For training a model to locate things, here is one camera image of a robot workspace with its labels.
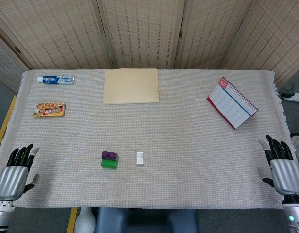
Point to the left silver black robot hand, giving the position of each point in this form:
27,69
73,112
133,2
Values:
11,180

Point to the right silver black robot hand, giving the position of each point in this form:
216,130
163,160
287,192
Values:
285,174

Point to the green toy block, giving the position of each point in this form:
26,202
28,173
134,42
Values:
108,164

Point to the purple toy block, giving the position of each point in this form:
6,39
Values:
110,155

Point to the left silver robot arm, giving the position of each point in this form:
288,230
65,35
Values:
2,216

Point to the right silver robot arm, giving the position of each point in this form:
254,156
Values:
294,213

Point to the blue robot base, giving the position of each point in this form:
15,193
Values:
147,221

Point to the white power strip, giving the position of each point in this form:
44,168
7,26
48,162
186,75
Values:
295,98

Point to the orange snack box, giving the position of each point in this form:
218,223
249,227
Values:
50,110

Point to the white rounded robot cover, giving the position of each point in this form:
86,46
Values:
85,222

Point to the red white desk calendar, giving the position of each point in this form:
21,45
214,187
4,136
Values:
232,104

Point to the blue white toothpaste tube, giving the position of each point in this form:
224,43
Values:
56,80

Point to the woven folding screen panel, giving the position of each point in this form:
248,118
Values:
6,65
142,31
212,31
275,36
54,31

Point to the beige woven tablecloth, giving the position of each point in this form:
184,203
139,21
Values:
164,145

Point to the small white eraser box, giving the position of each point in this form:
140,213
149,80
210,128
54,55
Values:
140,159

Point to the kraft paper notebook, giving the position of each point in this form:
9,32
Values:
131,86

